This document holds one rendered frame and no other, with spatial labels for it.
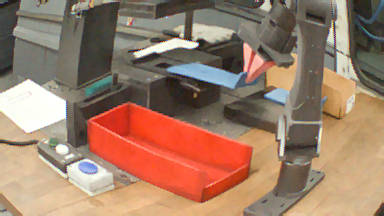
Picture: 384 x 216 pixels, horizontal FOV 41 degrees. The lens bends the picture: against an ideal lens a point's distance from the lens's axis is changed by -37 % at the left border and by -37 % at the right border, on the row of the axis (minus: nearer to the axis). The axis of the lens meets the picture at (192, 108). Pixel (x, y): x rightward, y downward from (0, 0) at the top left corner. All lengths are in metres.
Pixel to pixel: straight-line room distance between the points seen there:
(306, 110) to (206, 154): 0.25
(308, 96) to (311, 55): 0.08
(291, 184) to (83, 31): 0.64
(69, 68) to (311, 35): 0.75
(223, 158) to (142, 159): 0.13
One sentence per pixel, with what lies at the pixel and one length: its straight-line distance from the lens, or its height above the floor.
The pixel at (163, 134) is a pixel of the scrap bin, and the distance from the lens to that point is 1.24.
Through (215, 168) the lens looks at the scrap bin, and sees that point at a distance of 1.19.
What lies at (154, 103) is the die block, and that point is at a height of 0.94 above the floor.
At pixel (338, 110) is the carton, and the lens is 1.45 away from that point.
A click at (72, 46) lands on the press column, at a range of 1.52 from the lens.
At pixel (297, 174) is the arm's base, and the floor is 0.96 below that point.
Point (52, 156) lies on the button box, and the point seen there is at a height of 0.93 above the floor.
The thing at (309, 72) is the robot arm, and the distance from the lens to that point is 0.97.
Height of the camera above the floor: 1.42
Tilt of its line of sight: 21 degrees down
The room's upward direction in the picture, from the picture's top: 3 degrees clockwise
